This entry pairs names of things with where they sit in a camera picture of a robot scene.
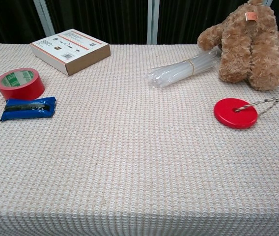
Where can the dark pleated curtain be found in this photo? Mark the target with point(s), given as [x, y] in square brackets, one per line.
[100, 17]

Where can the clear plastic straw bundle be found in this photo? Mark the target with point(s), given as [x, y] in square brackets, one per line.
[178, 70]

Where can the red disc with centre hole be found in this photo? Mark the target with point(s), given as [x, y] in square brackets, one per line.
[228, 118]

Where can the brown plush teddy bear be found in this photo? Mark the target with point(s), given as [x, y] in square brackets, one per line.
[250, 49]

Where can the grey metal frame post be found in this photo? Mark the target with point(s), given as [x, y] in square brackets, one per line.
[152, 22]
[45, 17]

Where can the white and brown cardboard box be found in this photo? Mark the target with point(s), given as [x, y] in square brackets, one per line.
[80, 59]

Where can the blue wrapped flat packet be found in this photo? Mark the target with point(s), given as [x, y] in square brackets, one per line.
[29, 114]

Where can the red adhesive tape roll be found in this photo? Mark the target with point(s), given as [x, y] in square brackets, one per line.
[24, 90]

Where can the woven beige tablecloth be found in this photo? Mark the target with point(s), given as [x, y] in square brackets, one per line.
[129, 159]

